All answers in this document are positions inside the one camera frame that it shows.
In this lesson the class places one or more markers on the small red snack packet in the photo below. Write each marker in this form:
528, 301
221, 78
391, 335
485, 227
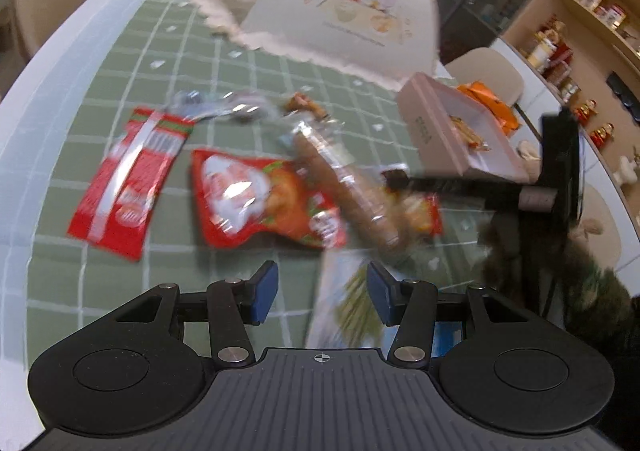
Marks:
420, 213

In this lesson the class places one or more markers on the orange snack packet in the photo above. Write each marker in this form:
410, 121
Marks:
492, 106

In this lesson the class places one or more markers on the golden wrapped snack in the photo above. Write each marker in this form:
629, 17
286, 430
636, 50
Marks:
470, 132

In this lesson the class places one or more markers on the clear sausage packet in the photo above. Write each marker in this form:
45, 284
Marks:
340, 181

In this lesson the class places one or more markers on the pink cardboard box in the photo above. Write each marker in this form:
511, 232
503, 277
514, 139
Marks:
450, 106

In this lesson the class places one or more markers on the wooden shelf unit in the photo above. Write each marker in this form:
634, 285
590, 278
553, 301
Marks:
585, 31

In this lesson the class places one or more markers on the red roast duck packet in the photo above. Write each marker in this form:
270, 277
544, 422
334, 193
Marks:
255, 206

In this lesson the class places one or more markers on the blue and white snack packet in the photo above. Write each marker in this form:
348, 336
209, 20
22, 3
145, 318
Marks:
340, 301

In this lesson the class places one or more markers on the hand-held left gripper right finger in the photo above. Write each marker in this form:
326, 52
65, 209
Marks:
380, 296

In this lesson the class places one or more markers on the red doll figurine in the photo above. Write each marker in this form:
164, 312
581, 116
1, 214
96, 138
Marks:
585, 111
603, 133

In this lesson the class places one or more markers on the red striped snack packet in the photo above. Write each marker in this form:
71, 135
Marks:
125, 181

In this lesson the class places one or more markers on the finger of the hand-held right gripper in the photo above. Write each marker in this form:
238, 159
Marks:
465, 187

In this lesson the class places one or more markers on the clear crumpled wrapper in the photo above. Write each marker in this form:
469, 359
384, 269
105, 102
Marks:
215, 107

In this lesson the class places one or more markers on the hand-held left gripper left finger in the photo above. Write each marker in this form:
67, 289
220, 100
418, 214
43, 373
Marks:
265, 293

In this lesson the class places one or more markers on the small brown snack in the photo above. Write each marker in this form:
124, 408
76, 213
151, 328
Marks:
306, 105

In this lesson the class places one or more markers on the person's right forearm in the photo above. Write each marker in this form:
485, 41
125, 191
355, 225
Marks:
560, 276

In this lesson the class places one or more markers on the green checkered tablecloth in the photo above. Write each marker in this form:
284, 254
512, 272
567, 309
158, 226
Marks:
200, 56

